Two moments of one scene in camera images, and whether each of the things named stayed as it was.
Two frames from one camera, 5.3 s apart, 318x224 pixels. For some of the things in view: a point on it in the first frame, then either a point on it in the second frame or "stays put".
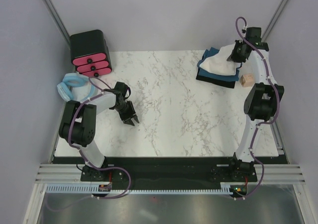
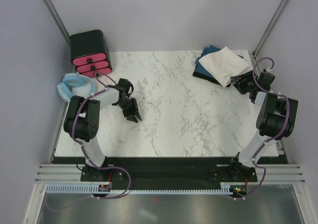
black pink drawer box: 90,54 stays put
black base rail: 117,174 stays put
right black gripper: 233,57 to 248,75
